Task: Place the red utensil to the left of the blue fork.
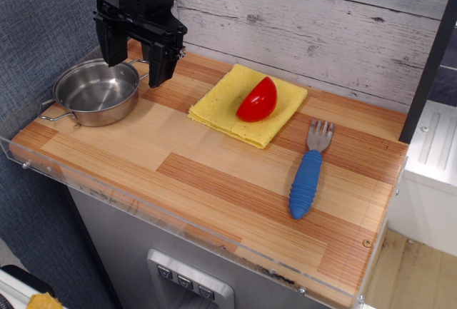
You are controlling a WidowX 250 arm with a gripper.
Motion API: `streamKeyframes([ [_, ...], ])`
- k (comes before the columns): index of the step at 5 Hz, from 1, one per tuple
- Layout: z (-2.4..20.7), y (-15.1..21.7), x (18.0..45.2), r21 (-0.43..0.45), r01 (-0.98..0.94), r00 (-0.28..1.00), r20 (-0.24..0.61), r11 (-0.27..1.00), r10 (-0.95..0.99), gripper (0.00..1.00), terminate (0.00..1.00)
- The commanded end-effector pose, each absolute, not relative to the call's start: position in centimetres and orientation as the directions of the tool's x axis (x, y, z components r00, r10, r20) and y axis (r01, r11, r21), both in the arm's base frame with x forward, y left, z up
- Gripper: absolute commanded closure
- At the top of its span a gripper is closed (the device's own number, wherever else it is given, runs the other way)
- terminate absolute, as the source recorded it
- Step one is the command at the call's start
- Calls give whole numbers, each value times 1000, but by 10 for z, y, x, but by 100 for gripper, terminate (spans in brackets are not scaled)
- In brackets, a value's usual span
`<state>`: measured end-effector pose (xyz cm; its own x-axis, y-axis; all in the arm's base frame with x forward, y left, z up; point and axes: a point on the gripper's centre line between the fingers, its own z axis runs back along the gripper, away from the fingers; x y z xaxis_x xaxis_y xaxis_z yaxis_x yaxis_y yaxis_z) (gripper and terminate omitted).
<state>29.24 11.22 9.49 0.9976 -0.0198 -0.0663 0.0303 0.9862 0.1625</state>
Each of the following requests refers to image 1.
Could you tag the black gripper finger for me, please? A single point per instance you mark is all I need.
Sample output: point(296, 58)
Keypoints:
point(112, 41)
point(162, 58)

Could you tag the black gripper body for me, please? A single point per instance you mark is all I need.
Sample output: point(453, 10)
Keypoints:
point(144, 20)

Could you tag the red plastic bowl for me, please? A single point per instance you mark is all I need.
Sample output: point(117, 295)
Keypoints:
point(260, 102)

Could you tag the small stainless steel pot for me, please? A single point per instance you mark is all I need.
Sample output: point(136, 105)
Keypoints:
point(94, 94)

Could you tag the yellow folded cloth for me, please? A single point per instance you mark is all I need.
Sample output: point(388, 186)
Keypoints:
point(217, 109)

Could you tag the clear acrylic edge guard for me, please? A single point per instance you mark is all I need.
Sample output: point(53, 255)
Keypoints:
point(224, 194)

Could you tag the grey toy fridge cabinet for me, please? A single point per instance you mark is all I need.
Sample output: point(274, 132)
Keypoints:
point(123, 240)

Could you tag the silver dispenser button panel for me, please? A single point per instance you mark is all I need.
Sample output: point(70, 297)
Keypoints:
point(179, 285)

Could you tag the yellow object bottom left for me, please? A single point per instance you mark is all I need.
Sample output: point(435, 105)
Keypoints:
point(43, 301)

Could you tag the white ridged appliance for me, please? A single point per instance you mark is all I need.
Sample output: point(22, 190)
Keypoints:
point(423, 206)

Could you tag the blue handled metal fork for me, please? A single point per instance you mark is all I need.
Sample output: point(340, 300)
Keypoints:
point(304, 186)

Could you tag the black right vertical post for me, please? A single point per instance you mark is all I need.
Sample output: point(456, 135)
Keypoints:
point(430, 70)

